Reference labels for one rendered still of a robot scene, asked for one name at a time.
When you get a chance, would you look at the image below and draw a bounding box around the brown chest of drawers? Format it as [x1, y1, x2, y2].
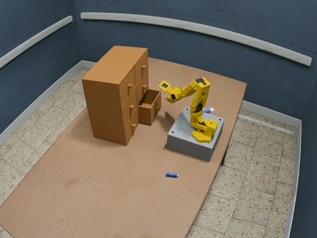
[82, 46, 148, 146]

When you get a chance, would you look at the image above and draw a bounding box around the blue and white eraser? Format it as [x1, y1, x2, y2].
[203, 108, 214, 113]

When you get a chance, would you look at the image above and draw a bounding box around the wooden drawer front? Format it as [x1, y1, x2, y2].
[125, 108, 138, 144]
[122, 89, 137, 126]
[135, 52, 148, 84]
[136, 71, 148, 103]
[138, 89, 161, 125]
[120, 68, 135, 105]

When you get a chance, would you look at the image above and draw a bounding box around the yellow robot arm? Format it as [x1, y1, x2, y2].
[170, 78, 217, 143]

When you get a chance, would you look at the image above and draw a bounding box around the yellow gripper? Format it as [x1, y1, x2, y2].
[158, 80, 182, 103]

